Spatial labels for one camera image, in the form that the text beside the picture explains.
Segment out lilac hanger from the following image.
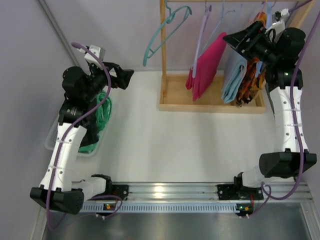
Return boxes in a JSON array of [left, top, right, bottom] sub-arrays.
[[191, 1, 212, 79]]

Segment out orange patterned trousers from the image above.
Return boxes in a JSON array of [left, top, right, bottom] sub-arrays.
[[234, 11, 268, 108]]

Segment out light blue hanger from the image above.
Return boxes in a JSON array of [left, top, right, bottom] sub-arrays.
[[200, 0, 243, 54]]

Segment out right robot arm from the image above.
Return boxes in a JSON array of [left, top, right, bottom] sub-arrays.
[[223, 21, 317, 192]]

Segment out wooden clothes rack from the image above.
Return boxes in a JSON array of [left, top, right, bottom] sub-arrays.
[[159, 0, 318, 115]]

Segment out teal hanger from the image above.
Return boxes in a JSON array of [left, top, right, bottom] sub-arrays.
[[142, 0, 193, 67]]

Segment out pink trousers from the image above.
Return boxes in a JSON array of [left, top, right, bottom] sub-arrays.
[[185, 32, 227, 102]]

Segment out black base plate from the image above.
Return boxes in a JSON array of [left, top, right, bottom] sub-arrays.
[[217, 183, 264, 201], [99, 184, 129, 201]]

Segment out light blue trousers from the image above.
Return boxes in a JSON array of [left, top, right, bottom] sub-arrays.
[[221, 50, 248, 104]]

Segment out aluminium mounting rail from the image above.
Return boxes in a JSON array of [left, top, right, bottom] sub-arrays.
[[113, 181, 313, 202]]

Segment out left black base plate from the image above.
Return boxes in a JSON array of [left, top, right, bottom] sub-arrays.
[[99, 184, 129, 201]]

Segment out green trousers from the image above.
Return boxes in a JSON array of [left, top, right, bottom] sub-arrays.
[[78, 97, 112, 155]]

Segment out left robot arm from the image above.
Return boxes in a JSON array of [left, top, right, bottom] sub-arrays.
[[30, 62, 134, 215]]

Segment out grey slotted cable duct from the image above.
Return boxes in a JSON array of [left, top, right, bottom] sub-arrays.
[[80, 201, 250, 214]]

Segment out black trousers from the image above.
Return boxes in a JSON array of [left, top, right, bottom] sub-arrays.
[[80, 111, 99, 147]]

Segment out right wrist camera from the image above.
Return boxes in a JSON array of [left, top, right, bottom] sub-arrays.
[[266, 8, 290, 35]]

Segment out white plastic basket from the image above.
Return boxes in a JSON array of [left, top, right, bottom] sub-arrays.
[[44, 115, 106, 158]]

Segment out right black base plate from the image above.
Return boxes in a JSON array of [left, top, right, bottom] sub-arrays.
[[217, 183, 264, 201]]

